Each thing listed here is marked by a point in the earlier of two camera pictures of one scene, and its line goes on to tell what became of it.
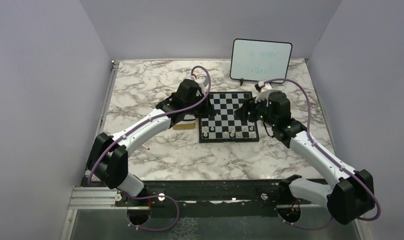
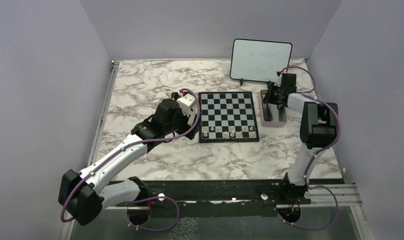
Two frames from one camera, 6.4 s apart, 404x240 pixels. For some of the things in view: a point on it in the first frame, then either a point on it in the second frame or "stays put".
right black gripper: x=249 y=105 → x=268 y=98
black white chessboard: x=227 y=126 stays put
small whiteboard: x=259 y=60 stays put
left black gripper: x=208 y=109 → x=186 y=127
